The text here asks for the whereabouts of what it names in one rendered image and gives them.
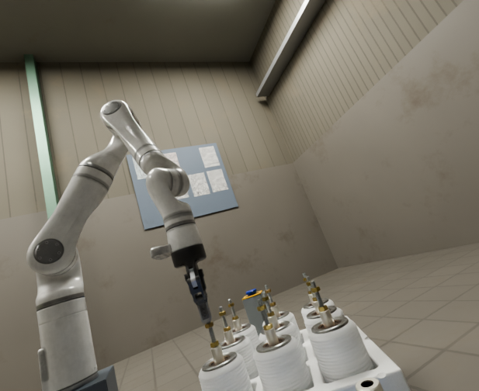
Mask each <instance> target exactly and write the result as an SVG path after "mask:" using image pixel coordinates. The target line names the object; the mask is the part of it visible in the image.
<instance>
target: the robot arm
mask: <svg viewBox="0 0 479 391"><path fill-rule="evenodd" d="M100 117H101V120H102V122H103V123H104V125H105V126H106V127H107V128H108V129H109V131H110V132H111V133H112V134H113V136H112V139H111V141H110V142H109V144H108V146H107V147H106V148H105V149H104V150H103V151H100V152H98V153H96V154H93V155H91V156H89V157H87V158H86V159H84V160H83V161H82V162H81V163H80V165H79V166H78V167H77V169H76V171H75V173H74V174H73V176H72V178H71V180H70V182H69V184H68V186H67V188H66V189H65V191H64V193H63V195H62V197H61V199H60V201H59V203H58V204H57V207H56V209H55V211H54V212H53V214H52V215H51V217H50V218H49V220H48V221H47V222H46V223H45V225H44V226H43V228H42V229H41V231H40V232H39V233H38V234H37V236H36V237H35V238H34V240H33V242H32V243H31V245H30V246H29V248H28V251H27V254H26V260H27V263H28V265H29V266H30V267H31V268H32V270H34V271H35V272H36V282H37V297H36V311H37V312H36V314H37V320H38V326H39V333H40V345H41V349H40V350H39V351H38V354H37V355H38V359H39V366H40V378H41V385H42V391H74V390H76V389H78V388H80V387H82V386H84V385H86V384H88V383H89V382H91V381H92V380H94V379H96V378H97V377H98V376H99V374H98V369H97V364H96V359H95V351H94V347H93V342H92V333H91V328H90V324H89V315H88V311H87V306H86V301H85V293H84V282H83V277H82V267H81V262H80V257H79V253H78V249H77V248H76V244H77V242H78V239H79V236H80V233H81V231H82V228H83V226H84V225H85V222H86V220H87V219H88V218H89V216H90V215H91V214H92V212H93V211H94V210H95V209H96V208H97V207H98V205H99V204H100V203H101V202H102V201H103V199H104V198H105V196H106V194H107V192H108V191H109V188H110V186H111V184H112V182H113V179H114V177H115V175H116V173H117V171H118V169H119V167H120V165H121V163H122V161H123V159H124V157H125V156H126V154H127V152H128V151H129V152H130V154H131V155H132V157H133V158H134V160H135V161H136V162H137V164H138V166H139V167H140V168H141V170H142V172H143V173H145V174H146V175H147V177H146V187H147V191H148V194H149V195H150V197H151V199H152V200H153V202H154V204H155V205H156V207H157V209H158V211H159V213H160V214H161V216H162V219H163V222H164V225H165V230H166V233H167V239H168V245H164V246H157V247H152V248H151V249H150V253H151V258H153V259H157V260H161V259H164V258H168V257H169V256H172V261H173V265H174V267H175V268H182V267H186V273H187V274H184V276H185V280H186V282H187V284H188V286H189V291H190V294H191V295H192V296H193V302H194V303H195V304H196V305H198V306H197V307H198V310H199V313H200V318H201V321H202V323H203V324H204V323H206V322H209V321H211V320H212V316H211V312H210V308H209V305H208V302H207V299H208V297H207V292H206V289H207V287H206V283H205V281H204V274H203V270H202V269H199V267H198V264H197V263H198V262H199V261H202V260H204V259H205V258H206V257H207V255H206V252H205V250H204V246H203V242H202V239H201V236H200V232H199V231H198V229H197V226H196V223H195V220H194V217H193V212H192V210H191V207H190V205H189V204H188V203H186V202H182V201H179V200H177V199H176V198H175V197H180V196H183V195H185V194H186V193H187V192H188V191H189V186H190V183H189V177H188V175H187V174H186V172H185V171H184V170H183V169H182V168H181V167H179V166H178V165H177V164H176V163H175V162H173V161H171V160H170V159H168V158H167V157H166V156H165V155H164V154H163V153H162V152H161V151H160V149H159V148H158V147H157V146H156V145H155V143H154V142H153V141H152V140H151V139H150V137H149V136H148V135H147V134H146V133H145V132H144V131H143V130H142V129H141V123H140V121H139V119H138V118H137V116H136V115H135V113H134V111H133V110H132V108H130V107H129V106H128V104H126V103H125V102H124V101H121V100H113V101H110V102H107V103H106V104H105V105H104V106H103V107H102V108H101V111H100ZM198 292H201V293H200V294H198Z"/></svg>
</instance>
